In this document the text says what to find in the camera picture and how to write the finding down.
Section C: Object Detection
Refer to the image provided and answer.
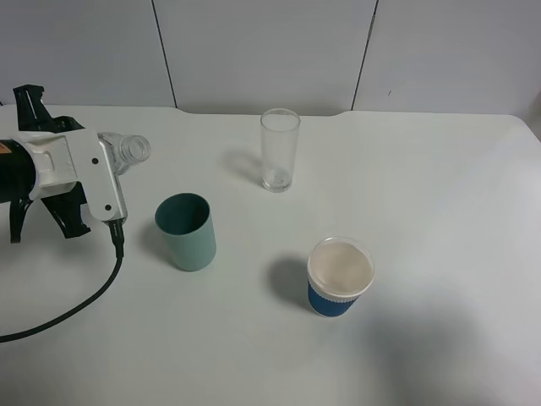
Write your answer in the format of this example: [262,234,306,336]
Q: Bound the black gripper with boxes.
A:
[8,85,91,243]

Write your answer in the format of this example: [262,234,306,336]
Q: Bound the clear green-label water bottle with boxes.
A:
[98,132,151,176]

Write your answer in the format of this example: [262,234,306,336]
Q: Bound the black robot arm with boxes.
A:
[1,85,90,244]

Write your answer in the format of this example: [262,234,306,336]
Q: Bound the teal green plastic cup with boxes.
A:
[155,193,216,272]

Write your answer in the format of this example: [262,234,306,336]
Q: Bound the blue white paper cup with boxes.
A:
[307,236,374,317]

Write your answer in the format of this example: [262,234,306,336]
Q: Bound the tall clear drinking glass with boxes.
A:
[260,108,301,193]

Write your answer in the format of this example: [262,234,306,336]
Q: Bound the black camera cable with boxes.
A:
[0,219,126,343]

